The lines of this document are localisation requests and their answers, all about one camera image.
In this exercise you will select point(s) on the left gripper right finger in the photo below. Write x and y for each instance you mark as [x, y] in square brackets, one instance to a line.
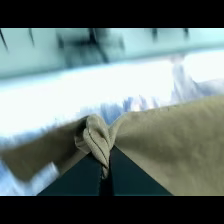
[133, 180]

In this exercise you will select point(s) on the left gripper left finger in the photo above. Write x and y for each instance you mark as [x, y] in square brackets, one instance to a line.
[80, 181]

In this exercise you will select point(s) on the tan shirt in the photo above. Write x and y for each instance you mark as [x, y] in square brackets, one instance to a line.
[173, 146]

